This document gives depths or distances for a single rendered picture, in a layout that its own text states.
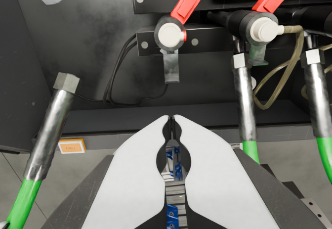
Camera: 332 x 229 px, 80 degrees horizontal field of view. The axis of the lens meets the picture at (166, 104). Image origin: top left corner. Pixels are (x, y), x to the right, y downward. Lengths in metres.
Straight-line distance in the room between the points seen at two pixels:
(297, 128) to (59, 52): 0.55
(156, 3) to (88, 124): 0.31
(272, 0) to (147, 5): 0.17
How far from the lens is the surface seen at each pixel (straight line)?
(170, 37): 0.17
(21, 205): 0.22
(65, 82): 0.20
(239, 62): 0.24
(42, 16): 0.54
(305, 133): 0.52
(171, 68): 0.19
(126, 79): 0.51
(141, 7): 0.32
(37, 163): 0.21
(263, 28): 0.19
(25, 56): 0.54
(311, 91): 0.27
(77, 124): 0.52
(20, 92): 0.51
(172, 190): 0.91
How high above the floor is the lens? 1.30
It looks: 63 degrees down
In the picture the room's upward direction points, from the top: 180 degrees clockwise
